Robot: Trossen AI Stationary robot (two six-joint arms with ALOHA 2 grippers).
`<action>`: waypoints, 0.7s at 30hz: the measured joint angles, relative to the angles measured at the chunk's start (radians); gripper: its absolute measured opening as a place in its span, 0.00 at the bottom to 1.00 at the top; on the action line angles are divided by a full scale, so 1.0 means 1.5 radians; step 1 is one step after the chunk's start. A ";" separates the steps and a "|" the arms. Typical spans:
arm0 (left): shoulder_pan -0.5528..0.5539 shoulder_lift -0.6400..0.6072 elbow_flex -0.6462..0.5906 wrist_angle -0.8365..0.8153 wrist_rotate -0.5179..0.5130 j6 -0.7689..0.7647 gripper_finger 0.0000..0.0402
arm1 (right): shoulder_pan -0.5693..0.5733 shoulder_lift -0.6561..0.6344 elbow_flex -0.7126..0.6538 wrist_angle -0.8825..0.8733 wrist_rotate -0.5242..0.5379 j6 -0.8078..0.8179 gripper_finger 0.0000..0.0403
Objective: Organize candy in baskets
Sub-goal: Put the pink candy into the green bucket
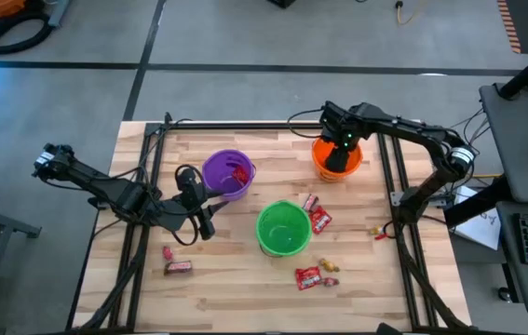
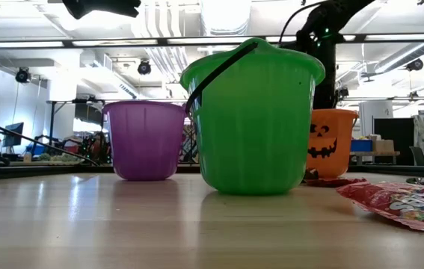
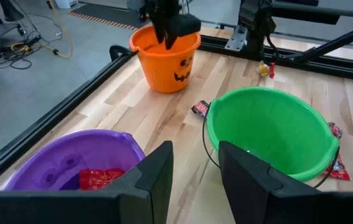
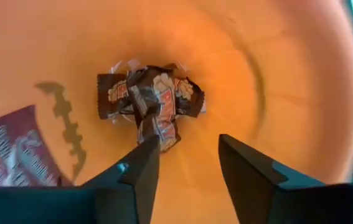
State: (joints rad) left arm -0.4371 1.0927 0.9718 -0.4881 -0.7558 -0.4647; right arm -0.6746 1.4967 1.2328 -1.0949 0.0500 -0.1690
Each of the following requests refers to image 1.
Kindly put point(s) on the gold candy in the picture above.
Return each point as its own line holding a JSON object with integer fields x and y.
{"x": 328, "y": 265}

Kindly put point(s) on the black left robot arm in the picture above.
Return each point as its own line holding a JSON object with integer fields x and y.
{"x": 100, "y": 186}

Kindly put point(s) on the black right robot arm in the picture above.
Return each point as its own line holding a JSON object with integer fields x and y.
{"x": 412, "y": 130}

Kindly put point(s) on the black aluminium rig frame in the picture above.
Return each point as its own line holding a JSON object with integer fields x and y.
{"x": 268, "y": 125}

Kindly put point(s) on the small red candy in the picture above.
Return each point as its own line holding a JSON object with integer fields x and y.
{"x": 167, "y": 252}
{"x": 380, "y": 237}
{"x": 331, "y": 281}

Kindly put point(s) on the white paper sheet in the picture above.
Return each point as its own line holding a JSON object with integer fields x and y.
{"x": 482, "y": 228}

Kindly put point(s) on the small brown chocolate bar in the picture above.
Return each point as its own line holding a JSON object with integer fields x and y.
{"x": 310, "y": 203}

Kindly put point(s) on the small yellow candy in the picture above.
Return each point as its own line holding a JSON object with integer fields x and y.
{"x": 376, "y": 230}

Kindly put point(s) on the red Skittles candy pack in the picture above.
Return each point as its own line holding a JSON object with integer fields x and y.
{"x": 308, "y": 278}
{"x": 320, "y": 219}
{"x": 240, "y": 176}

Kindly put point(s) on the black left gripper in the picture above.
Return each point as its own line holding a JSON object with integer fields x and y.
{"x": 193, "y": 195}

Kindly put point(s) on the purple plastic bucket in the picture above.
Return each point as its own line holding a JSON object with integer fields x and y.
{"x": 221, "y": 174}

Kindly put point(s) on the green plastic monster bucket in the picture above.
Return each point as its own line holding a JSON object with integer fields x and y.
{"x": 283, "y": 228}

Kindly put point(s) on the orange jack-o-lantern bucket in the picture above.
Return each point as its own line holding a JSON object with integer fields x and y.
{"x": 321, "y": 170}

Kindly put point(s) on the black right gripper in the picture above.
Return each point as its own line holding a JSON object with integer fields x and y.
{"x": 340, "y": 125}

